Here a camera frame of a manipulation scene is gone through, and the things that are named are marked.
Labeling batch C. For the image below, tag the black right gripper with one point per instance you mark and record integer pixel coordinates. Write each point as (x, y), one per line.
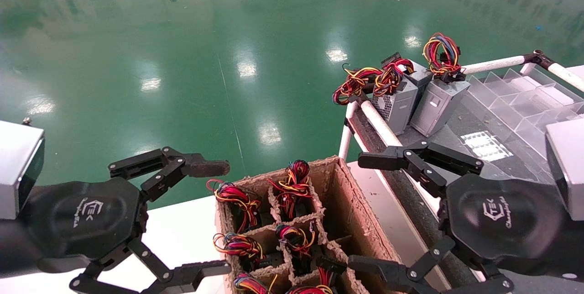
(502, 216)

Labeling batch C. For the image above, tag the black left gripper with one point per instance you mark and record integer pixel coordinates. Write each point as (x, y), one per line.
(86, 216)

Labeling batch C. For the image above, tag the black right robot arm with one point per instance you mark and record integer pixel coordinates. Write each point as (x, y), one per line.
(576, 248)

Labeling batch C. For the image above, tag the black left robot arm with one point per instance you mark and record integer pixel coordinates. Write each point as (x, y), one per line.
(13, 248)

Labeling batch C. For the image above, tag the brown cardboard divider box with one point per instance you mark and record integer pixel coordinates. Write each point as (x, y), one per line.
(346, 212)

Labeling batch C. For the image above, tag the grey power supply mesh side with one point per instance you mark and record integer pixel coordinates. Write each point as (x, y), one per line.
(399, 107)

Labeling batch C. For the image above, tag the dark grey felt mat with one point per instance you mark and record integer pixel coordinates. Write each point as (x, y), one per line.
(456, 126)

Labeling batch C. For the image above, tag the white label sheet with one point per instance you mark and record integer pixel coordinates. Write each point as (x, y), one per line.
(486, 145)

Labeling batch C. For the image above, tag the dark grey power supply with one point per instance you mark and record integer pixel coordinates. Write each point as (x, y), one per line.
(392, 75)

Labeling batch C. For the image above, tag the clear plastic divider tray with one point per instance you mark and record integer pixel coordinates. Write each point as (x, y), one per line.
(515, 102)

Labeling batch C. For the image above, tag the white pipe rack frame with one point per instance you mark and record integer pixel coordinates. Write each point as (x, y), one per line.
(381, 124)

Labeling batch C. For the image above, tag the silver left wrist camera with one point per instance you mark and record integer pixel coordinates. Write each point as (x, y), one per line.
(16, 166)

